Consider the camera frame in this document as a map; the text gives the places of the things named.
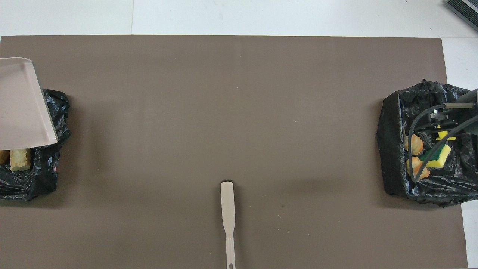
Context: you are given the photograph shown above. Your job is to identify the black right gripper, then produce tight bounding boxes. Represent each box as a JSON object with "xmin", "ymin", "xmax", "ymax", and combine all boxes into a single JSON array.
[{"xmin": 405, "ymin": 88, "xmax": 478, "ymax": 133}]

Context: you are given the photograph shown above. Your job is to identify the large yellow sponge piece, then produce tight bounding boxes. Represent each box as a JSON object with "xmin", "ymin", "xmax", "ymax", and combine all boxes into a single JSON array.
[{"xmin": 435, "ymin": 126, "xmax": 457, "ymax": 142}]

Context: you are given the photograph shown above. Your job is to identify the green and yellow sponge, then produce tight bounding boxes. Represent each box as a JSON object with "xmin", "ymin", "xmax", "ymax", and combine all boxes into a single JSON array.
[{"xmin": 419, "ymin": 144, "xmax": 452, "ymax": 168}]

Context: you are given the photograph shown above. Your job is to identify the striped toy croissant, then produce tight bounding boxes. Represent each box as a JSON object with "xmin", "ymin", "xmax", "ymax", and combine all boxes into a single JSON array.
[
  {"xmin": 406, "ymin": 157, "xmax": 431, "ymax": 181},
  {"xmin": 403, "ymin": 134, "xmax": 425, "ymax": 156},
  {"xmin": 9, "ymin": 148, "xmax": 32, "ymax": 172}
]

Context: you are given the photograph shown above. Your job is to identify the beige hand brush black bristles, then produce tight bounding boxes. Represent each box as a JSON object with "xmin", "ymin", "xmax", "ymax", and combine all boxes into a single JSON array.
[{"xmin": 220, "ymin": 181, "xmax": 236, "ymax": 269}]

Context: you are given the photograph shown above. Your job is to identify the beige plastic dustpan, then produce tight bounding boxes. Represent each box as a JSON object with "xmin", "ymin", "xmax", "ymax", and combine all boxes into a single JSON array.
[{"xmin": 0, "ymin": 57, "xmax": 59, "ymax": 151}]

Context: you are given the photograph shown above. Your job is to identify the black bag-lined bin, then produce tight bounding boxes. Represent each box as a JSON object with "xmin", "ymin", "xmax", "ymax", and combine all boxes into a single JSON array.
[
  {"xmin": 0, "ymin": 89, "xmax": 71, "ymax": 202},
  {"xmin": 376, "ymin": 79, "xmax": 478, "ymax": 207}
]

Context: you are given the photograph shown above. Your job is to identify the grey ridged panel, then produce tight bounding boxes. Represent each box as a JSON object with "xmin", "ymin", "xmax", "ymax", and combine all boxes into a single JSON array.
[{"xmin": 446, "ymin": 0, "xmax": 478, "ymax": 31}]

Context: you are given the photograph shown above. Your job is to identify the brown table mat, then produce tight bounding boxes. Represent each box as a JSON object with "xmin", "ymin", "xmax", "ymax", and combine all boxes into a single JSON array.
[{"xmin": 0, "ymin": 35, "xmax": 468, "ymax": 269}]

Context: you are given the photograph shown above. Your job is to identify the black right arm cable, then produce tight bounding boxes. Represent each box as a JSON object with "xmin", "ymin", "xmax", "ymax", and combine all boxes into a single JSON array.
[{"xmin": 407, "ymin": 105, "xmax": 478, "ymax": 183}]

